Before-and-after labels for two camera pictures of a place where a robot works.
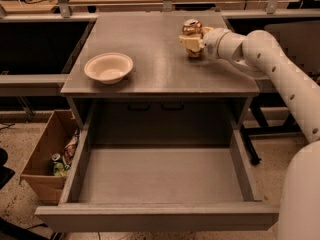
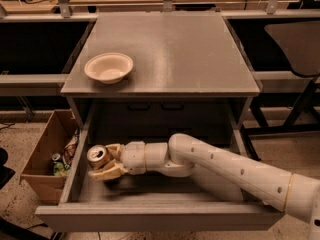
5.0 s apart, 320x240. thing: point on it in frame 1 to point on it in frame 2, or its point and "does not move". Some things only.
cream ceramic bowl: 109,68 does not move
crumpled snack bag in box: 69,149 does not move
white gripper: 212,40 to 132,156
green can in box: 57,165 does not move
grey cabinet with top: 131,73 does not move
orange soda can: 193,27 to 97,156
